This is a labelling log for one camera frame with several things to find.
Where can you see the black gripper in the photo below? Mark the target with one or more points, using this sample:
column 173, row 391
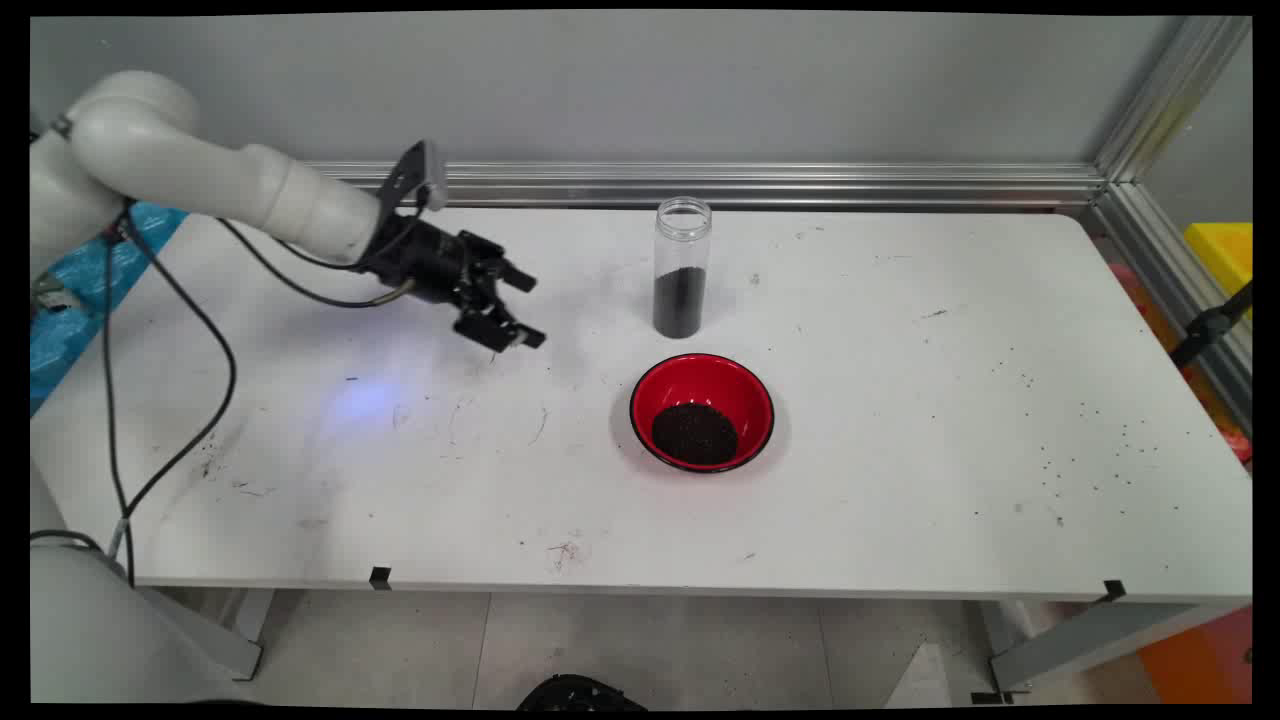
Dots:
column 425, row 262

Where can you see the black seeds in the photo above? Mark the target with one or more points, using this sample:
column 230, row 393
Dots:
column 695, row 435
column 680, row 305

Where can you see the clear plastic jar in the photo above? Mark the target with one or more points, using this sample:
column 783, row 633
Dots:
column 683, row 235

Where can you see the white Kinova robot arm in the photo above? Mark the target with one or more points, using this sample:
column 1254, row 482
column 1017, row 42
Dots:
column 150, row 150

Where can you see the red bowl with black rim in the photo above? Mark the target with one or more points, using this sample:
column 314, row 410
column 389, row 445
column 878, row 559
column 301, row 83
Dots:
column 705, row 380

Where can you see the black seeds in bowl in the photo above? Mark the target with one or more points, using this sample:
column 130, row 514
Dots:
column 695, row 435

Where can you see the black tape piece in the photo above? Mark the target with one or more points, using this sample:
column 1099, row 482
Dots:
column 380, row 577
column 1113, row 590

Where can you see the black round object on floor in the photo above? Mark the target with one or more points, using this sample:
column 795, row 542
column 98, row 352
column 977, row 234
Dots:
column 580, row 693

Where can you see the blue plastic bag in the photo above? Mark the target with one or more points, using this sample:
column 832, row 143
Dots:
column 80, row 290

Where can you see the grey table leg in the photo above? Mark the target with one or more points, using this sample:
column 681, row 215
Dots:
column 215, row 630
column 1080, row 640

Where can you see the yellow plastic box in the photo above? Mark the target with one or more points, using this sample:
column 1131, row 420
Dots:
column 1222, row 255

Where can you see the orange box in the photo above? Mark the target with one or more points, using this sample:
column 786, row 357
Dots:
column 1205, row 655

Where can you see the horizontal aluminium back rail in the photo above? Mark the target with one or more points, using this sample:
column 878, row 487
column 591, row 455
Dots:
column 750, row 185

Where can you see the aluminium side rail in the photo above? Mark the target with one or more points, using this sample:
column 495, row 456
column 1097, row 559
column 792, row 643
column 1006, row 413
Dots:
column 1150, row 260

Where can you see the vertical aluminium post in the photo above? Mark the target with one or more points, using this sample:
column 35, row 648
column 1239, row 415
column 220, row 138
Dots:
column 1165, row 100

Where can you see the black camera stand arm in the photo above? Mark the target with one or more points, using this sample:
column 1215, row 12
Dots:
column 1205, row 328

